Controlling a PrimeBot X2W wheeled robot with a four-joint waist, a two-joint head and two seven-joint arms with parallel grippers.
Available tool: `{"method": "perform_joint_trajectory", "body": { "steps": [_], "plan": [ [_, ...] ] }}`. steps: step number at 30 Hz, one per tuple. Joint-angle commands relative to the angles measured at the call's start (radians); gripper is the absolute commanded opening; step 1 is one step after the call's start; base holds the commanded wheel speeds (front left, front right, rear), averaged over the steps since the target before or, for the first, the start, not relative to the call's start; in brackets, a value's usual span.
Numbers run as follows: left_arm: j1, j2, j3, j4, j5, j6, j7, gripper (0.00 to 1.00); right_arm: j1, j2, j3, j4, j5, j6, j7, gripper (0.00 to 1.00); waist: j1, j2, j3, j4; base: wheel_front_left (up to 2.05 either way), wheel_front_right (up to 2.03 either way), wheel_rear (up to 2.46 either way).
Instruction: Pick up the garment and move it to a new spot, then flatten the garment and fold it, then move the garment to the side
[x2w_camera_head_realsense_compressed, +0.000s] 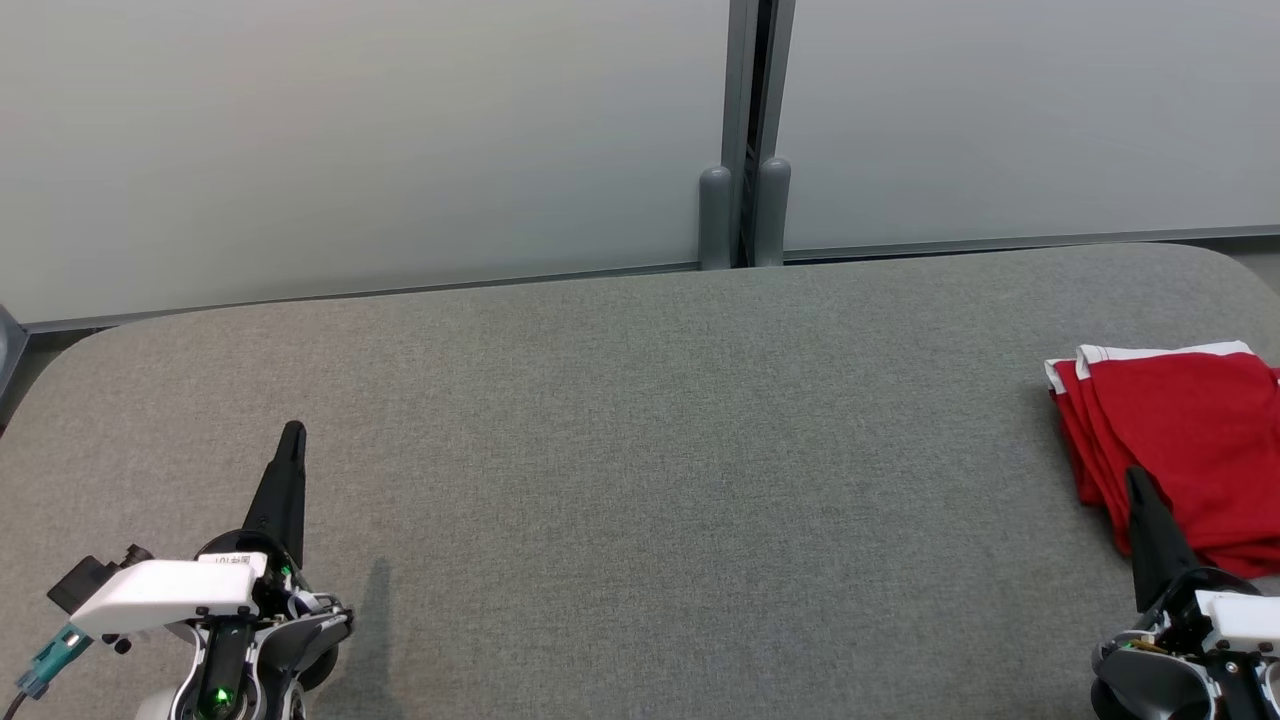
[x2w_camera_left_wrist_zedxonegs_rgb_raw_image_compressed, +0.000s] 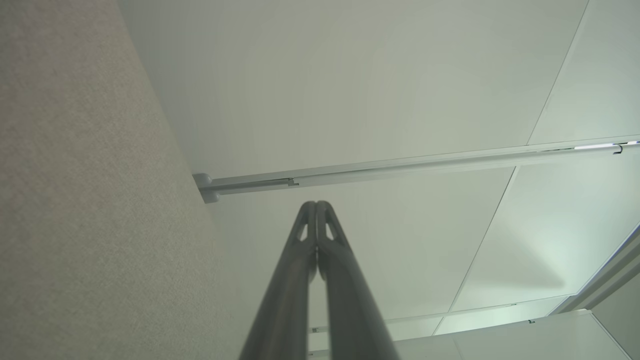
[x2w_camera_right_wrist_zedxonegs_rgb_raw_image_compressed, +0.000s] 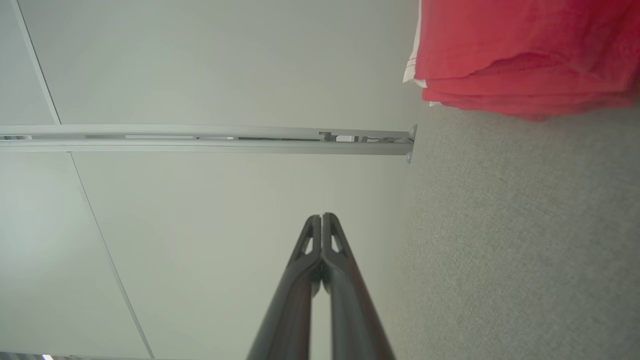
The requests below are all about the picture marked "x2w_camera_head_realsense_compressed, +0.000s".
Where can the grey rounded partition foot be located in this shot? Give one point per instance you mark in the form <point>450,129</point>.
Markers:
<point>772,215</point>
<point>715,220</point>

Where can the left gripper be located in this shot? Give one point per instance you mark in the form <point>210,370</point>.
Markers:
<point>170,590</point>

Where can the red shorts with white stripe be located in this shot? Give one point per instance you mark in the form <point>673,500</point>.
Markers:
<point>1190,430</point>

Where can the grey metal stand leg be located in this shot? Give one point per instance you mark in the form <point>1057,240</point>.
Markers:
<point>8,350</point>

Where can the white partition panel grey frame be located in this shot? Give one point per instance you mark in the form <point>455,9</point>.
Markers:
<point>1050,110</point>
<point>350,130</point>

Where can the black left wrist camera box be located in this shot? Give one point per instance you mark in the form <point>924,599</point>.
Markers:
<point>85,583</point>

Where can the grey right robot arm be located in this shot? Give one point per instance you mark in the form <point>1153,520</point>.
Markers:
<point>1150,690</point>

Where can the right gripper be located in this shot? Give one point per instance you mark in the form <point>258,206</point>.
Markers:
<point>1235,620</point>

